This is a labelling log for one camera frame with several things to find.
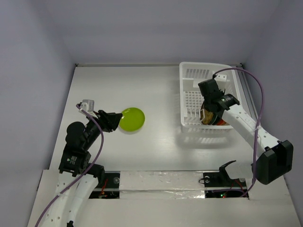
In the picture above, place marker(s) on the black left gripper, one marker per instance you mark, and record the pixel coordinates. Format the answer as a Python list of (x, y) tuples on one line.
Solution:
[(110, 120)]

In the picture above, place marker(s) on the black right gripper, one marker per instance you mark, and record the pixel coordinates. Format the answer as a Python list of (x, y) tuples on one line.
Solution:
[(207, 108)]

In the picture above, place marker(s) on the lime green plate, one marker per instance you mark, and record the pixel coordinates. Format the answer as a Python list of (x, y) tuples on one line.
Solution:
[(132, 120)]

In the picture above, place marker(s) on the white plastic dish rack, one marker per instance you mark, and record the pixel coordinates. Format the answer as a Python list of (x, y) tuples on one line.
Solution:
[(191, 100)]

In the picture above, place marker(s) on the yellow patterned plate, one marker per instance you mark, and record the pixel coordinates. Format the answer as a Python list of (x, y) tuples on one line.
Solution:
[(206, 117)]

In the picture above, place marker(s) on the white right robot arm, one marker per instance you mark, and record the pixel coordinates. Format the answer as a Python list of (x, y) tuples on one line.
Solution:
[(272, 158)]

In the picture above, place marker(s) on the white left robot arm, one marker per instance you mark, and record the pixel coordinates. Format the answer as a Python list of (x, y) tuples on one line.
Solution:
[(78, 174)]

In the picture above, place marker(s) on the orange plate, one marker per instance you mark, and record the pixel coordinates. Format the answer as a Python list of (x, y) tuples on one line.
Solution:
[(222, 123)]

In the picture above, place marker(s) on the silver foil base strip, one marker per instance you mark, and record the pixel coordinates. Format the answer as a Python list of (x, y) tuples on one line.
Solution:
[(161, 185)]

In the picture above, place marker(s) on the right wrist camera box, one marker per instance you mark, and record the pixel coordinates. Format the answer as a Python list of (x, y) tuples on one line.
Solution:
[(221, 77)]

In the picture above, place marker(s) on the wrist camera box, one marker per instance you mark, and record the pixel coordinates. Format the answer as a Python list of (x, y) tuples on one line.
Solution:
[(221, 77), (87, 105)]

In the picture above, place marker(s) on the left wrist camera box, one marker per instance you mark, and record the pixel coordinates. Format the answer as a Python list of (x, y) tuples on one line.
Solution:
[(87, 105)]

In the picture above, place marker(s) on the aluminium side rail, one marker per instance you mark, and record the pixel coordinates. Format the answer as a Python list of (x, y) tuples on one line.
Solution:
[(249, 99)]

